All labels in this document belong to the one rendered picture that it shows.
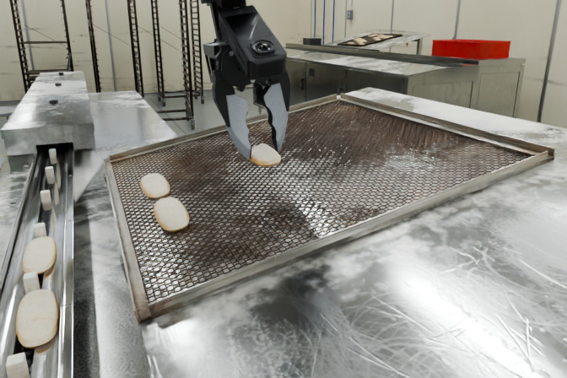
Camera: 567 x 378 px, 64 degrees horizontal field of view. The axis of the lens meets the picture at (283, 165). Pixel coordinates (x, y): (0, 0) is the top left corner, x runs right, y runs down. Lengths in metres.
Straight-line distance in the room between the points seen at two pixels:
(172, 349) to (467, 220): 0.30
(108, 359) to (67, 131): 0.68
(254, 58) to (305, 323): 0.27
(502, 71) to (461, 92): 0.58
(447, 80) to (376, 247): 2.95
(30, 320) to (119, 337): 0.09
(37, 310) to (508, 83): 3.80
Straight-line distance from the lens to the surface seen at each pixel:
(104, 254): 0.69
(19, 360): 0.45
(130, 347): 0.51
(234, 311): 0.40
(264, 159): 0.58
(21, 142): 1.11
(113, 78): 7.68
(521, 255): 0.45
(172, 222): 0.55
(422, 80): 3.22
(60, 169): 1.01
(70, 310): 0.51
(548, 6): 4.56
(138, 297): 0.45
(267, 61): 0.49
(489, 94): 3.91
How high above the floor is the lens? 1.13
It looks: 17 degrees down
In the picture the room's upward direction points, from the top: straight up
